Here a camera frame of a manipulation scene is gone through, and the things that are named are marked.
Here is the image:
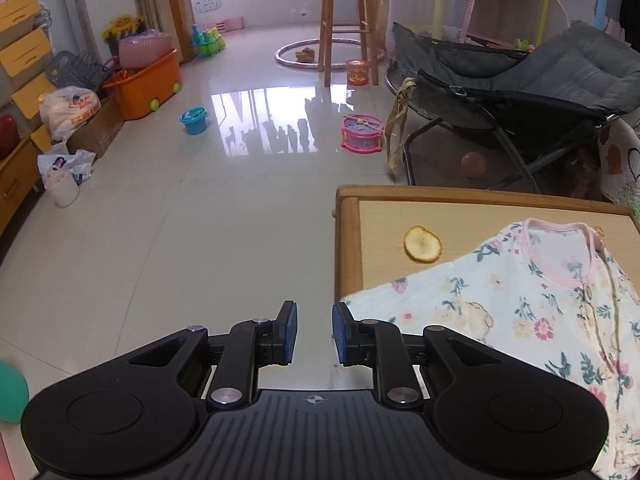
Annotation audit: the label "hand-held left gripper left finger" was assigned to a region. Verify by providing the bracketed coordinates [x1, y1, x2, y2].
[127, 300, 299, 406]

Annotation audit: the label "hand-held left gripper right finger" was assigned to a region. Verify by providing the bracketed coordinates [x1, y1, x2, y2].
[332, 301, 506, 408]

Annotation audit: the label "white floral baby garment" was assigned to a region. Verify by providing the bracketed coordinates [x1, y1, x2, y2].
[342, 217, 640, 480]

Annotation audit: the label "hanging dark clothes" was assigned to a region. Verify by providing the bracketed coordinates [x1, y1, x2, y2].
[617, 0, 640, 56]

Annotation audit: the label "wooden table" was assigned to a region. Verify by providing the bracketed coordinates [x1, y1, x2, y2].
[332, 185, 640, 306]

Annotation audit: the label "yellow round sticker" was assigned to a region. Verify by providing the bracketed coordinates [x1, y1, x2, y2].
[404, 225, 443, 263]

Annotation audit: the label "pink toy drum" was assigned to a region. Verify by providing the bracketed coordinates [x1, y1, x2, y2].
[341, 114, 385, 153]

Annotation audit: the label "pink ball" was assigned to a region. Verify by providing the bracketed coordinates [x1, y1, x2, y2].
[461, 152, 487, 180]

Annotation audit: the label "blue toy bucket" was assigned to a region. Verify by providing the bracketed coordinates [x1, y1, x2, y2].
[179, 106, 208, 136]

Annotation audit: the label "small orange toy drum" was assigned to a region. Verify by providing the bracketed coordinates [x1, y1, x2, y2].
[346, 59, 372, 86]

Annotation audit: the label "white plastic bucket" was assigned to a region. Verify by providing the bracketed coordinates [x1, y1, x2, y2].
[45, 170, 81, 208]

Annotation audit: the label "brown cardboard box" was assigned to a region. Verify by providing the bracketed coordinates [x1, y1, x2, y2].
[65, 95, 126, 161]

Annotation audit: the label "white hula hoop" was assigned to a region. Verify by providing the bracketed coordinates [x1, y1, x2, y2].
[275, 37, 388, 72]

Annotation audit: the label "white blue plastic bag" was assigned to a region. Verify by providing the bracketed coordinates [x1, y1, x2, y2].
[37, 142, 97, 186]

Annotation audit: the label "orange storage bin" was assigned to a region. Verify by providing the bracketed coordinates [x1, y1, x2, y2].
[102, 49, 183, 121]

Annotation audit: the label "green balloon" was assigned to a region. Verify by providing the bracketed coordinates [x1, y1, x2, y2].
[0, 360, 30, 423]

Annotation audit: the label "wooden stool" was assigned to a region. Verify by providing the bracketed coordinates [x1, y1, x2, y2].
[319, 0, 381, 87]

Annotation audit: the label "green toy bowling pins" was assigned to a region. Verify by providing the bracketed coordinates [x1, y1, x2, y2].
[191, 25, 227, 59]

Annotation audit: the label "low wooden cabinet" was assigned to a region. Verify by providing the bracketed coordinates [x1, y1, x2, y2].
[0, 132, 41, 236]

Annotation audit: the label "yellow white plastic bag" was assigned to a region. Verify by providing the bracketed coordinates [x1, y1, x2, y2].
[39, 86, 102, 142]

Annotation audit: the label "pink plastic basket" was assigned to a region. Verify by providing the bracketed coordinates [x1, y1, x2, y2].
[117, 32, 173, 68]

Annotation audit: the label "printed heart quilt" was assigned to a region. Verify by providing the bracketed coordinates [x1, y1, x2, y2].
[597, 110, 640, 221]

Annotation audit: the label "grey reclining chair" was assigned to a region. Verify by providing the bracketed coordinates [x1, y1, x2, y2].
[385, 20, 633, 193]

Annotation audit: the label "grey plastic basket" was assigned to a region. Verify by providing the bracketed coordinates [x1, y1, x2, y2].
[45, 50, 113, 93]

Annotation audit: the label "yellow toy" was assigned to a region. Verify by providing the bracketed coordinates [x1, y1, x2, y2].
[101, 16, 147, 43]

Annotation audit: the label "yellow drawer cabinet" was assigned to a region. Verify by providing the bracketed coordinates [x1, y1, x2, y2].
[0, 0, 53, 156]

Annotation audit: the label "tan fabric strap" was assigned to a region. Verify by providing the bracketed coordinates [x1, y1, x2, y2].
[385, 77, 417, 168]

